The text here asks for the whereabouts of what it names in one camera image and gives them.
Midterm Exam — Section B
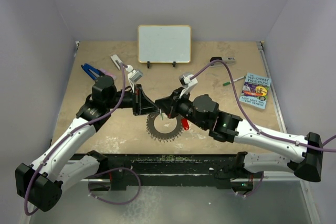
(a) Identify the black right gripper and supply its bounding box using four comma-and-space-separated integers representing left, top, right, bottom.
156, 87, 208, 130

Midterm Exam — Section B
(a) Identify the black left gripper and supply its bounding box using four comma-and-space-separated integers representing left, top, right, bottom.
106, 83, 160, 115

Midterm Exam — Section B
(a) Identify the large metal key ring disc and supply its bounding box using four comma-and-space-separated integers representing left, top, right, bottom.
146, 113, 183, 143

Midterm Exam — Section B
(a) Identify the red tagged key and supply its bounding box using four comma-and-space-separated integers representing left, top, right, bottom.
181, 118, 190, 131

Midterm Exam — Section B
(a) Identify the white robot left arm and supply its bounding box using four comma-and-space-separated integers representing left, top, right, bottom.
15, 76, 158, 216

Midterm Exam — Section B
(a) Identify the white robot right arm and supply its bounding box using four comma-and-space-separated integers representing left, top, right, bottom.
155, 93, 323, 183

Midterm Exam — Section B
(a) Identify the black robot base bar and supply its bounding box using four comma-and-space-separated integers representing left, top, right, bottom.
88, 152, 262, 191

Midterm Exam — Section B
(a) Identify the pink eraser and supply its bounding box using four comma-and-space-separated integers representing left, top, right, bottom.
99, 68, 117, 80

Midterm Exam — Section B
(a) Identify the white staple remover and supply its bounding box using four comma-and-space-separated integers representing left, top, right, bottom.
110, 54, 124, 70

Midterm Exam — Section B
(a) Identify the blue stapler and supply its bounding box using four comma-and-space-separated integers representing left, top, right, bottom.
81, 63, 104, 81

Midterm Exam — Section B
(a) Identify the small whiteboard on stand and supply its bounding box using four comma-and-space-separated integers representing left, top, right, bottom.
138, 25, 192, 65

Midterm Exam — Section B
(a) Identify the green capped marker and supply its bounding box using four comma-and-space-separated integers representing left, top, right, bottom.
223, 76, 246, 87

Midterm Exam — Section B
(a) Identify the black grey stapler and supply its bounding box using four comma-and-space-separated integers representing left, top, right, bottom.
210, 57, 236, 67

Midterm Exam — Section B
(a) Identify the blue treehouse book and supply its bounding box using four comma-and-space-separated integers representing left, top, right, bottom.
239, 73, 271, 109

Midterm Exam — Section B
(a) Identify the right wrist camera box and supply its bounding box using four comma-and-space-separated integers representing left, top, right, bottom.
179, 72, 198, 98

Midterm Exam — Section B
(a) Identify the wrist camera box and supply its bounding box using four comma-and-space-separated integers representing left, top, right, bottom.
126, 65, 143, 91
179, 72, 198, 98

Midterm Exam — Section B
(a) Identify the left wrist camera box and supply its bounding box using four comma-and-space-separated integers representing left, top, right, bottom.
126, 65, 143, 91

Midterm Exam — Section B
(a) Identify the aluminium frame rail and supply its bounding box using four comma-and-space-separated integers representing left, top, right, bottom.
80, 172, 304, 182

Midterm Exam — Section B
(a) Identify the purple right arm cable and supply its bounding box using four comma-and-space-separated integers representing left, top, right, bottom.
191, 60, 336, 198

